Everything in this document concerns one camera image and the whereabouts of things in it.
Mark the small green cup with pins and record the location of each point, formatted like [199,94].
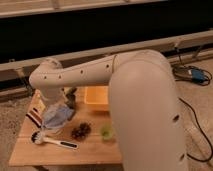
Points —
[107,132]

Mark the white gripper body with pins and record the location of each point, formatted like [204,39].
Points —
[51,96]

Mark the wooden table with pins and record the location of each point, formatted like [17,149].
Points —
[93,150]

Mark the dark green scoop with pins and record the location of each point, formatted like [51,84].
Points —
[70,97]

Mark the white dish brush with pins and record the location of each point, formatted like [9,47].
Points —
[40,138]

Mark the striped cloth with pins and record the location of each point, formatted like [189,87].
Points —
[35,117]

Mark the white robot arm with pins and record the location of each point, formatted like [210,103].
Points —
[143,104]

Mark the blue power adapter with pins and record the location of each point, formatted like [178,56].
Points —
[190,74]

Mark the dark grape bunch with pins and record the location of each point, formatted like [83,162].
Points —
[81,132]

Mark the grey blue towel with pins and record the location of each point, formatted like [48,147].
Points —
[55,116]

